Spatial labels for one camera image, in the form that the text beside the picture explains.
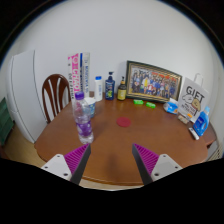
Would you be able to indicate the framed group photo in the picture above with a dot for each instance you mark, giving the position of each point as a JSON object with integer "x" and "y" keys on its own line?
{"x": 153, "y": 81}

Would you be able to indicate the white bottle with blue cap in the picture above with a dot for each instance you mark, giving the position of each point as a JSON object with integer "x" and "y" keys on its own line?
{"x": 98, "y": 89}

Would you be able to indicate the dark blue pump bottle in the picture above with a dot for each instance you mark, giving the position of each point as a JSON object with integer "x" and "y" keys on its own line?
{"x": 110, "y": 89}

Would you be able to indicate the dark yellow-labelled pump bottle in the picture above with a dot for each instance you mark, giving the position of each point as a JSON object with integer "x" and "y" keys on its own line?
{"x": 122, "y": 92}

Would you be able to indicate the small brown box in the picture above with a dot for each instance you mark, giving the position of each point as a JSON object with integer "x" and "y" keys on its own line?
{"x": 183, "y": 119}

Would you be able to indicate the dark wooden chair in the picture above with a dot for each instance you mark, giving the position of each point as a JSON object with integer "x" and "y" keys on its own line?
{"x": 47, "y": 96}

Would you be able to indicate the white blue shuttlecock tube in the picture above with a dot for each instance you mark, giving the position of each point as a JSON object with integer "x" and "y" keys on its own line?
{"x": 85, "y": 73}

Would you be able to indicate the blue detergent bottle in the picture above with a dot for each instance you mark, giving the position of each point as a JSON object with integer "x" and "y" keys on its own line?
{"x": 201, "y": 124}

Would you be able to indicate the white paper gift bag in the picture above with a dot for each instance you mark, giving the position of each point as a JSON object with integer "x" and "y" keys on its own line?
{"x": 193, "y": 98}

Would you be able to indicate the small white tube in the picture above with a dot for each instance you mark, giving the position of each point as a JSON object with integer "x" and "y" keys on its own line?
{"x": 194, "y": 133}

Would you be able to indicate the small green packet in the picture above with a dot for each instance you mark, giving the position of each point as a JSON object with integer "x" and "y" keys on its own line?
{"x": 138, "y": 102}
{"x": 150, "y": 105}

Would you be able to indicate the white refrigerator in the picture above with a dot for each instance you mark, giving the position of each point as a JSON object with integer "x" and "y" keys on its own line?
{"x": 23, "y": 93}

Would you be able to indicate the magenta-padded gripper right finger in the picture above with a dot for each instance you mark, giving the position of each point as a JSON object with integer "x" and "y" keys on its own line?
{"x": 156, "y": 165}

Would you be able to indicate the blue starry print paper cup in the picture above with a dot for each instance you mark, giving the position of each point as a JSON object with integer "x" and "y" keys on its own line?
{"x": 92, "y": 105}

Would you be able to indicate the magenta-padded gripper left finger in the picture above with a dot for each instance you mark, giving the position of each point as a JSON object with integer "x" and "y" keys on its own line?
{"x": 66, "y": 165}

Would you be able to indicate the clear purple-capped water bottle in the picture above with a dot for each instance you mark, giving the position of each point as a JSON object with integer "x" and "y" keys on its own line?
{"x": 83, "y": 125}

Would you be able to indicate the flat round red coaster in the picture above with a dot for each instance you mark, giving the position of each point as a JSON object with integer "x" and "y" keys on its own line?
{"x": 123, "y": 122}

